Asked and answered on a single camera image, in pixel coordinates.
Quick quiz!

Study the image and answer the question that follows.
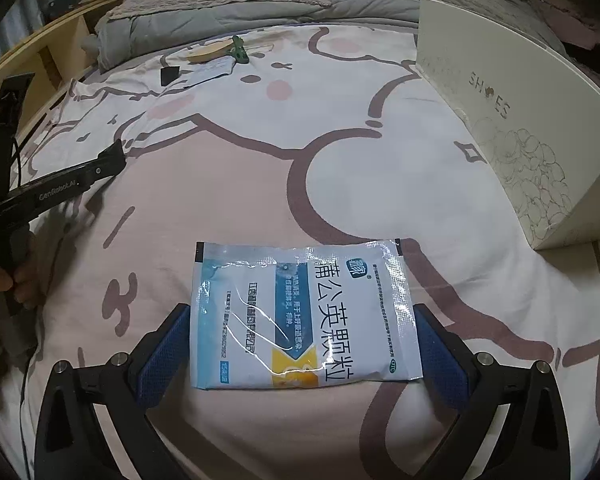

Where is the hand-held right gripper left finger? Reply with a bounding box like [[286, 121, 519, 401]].
[[34, 303, 201, 480]]

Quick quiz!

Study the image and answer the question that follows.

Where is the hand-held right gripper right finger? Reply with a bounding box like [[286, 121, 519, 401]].
[[412, 303, 571, 480]]

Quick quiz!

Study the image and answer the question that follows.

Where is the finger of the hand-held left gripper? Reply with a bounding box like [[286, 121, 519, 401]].
[[77, 139, 127, 184]]

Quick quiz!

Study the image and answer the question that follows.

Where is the white and blue medicine sachet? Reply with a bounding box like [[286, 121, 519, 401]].
[[192, 238, 423, 391]]

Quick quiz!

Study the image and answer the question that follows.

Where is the white shoe box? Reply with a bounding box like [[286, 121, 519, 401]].
[[416, 0, 600, 252]]

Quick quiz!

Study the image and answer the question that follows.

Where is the printed blanket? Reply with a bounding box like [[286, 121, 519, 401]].
[[0, 22, 600, 480]]

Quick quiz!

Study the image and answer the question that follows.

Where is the wooden bedside shelf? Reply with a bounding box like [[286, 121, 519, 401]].
[[0, 0, 127, 128]]

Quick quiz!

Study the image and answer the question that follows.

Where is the small clear plastic bag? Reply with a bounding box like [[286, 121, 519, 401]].
[[189, 57, 232, 86]]

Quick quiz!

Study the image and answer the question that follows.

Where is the round wooden disc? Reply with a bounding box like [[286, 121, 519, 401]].
[[187, 42, 236, 65]]

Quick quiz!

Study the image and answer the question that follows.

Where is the grey duvet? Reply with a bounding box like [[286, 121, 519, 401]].
[[96, 0, 422, 70]]

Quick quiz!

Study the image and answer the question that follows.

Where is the bed with taupe sheet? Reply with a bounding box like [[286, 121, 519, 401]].
[[527, 0, 600, 53]]

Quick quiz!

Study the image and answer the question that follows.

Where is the black cable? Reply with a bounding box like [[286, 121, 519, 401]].
[[7, 127, 36, 480]]

